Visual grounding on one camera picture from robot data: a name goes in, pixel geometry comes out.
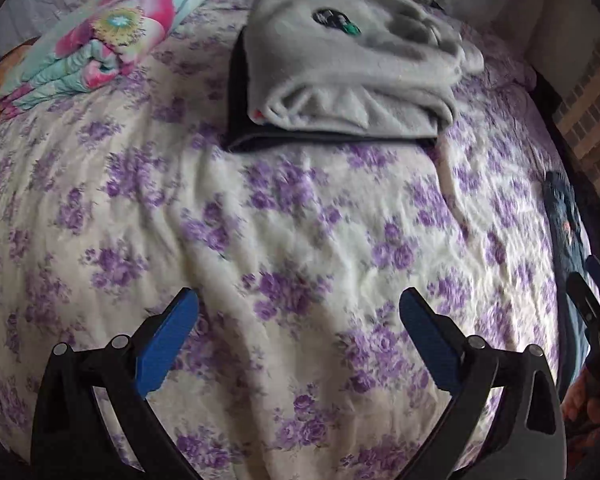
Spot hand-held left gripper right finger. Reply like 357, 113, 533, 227
399, 287, 567, 480

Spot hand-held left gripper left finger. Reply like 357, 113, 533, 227
30, 287, 201, 480

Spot blue denim jeans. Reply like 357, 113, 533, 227
542, 170, 600, 396

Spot grey sweatshirt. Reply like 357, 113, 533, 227
240, 0, 486, 141

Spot person's right hand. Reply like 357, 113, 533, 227
562, 367, 600, 441

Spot purple floral bedsheet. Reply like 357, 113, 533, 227
0, 0, 596, 480

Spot black garment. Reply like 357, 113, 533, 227
225, 30, 441, 153

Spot colourful floral folded blanket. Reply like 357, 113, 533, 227
0, 0, 212, 118

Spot grey padded headboard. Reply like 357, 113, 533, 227
0, 0, 600, 86

